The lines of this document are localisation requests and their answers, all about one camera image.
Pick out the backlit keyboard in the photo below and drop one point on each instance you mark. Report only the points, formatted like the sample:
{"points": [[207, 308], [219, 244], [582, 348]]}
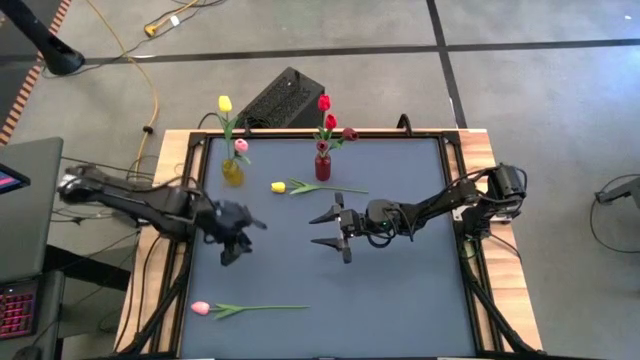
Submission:
{"points": [[15, 315]]}

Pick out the grey laptop lid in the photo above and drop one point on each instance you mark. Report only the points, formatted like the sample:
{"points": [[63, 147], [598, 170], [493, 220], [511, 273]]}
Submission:
{"points": [[30, 225]]}

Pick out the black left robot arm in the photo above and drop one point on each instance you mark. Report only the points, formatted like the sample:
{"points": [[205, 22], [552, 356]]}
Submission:
{"points": [[140, 202]]}

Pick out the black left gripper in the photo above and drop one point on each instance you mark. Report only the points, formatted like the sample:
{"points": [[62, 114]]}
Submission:
{"points": [[225, 222]]}

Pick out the red glass vase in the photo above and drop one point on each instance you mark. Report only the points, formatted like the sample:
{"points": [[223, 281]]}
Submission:
{"points": [[323, 170]]}

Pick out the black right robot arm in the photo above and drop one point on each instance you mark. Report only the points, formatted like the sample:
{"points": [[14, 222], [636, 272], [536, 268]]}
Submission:
{"points": [[440, 202]]}

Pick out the yellow glass vase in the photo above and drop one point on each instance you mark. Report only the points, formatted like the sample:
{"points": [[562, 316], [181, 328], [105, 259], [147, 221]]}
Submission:
{"points": [[233, 173]]}

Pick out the small lit display screen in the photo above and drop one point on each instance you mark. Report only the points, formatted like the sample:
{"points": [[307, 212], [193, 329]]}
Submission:
{"points": [[10, 181]]}

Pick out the grey stand foot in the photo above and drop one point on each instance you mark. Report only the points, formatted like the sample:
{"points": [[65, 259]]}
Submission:
{"points": [[625, 190]]}

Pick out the pink artificial tulip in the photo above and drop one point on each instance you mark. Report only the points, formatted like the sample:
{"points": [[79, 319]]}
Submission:
{"points": [[241, 145], [200, 308]]}

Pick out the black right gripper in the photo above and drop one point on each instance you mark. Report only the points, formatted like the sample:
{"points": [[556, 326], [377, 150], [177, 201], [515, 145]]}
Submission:
{"points": [[352, 223]]}

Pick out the black stand leg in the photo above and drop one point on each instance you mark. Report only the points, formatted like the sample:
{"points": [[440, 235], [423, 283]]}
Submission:
{"points": [[57, 57]]}

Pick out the yellow artificial tulip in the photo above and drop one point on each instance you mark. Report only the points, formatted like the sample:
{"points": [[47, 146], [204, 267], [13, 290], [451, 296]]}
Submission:
{"points": [[278, 187], [225, 103]]}

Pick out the grey table mat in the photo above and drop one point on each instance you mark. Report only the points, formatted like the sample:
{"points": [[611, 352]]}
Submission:
{"points": [[325, 300]]}

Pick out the black computer tower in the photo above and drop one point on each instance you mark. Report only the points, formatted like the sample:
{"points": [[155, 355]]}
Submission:
{"points": [[285, 100]]}

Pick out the black metal table frame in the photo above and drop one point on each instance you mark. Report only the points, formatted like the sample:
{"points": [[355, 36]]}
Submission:
{"points": [[280, 134]]}

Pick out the bright red artificial tulip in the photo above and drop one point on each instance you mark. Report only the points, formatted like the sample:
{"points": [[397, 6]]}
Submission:
{"points": [[331, 121], [324, 102]]}

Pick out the dark maroon artificial tulip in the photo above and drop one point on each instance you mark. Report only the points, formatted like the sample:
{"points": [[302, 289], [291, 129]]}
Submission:
{"points": [[350, 134]]}

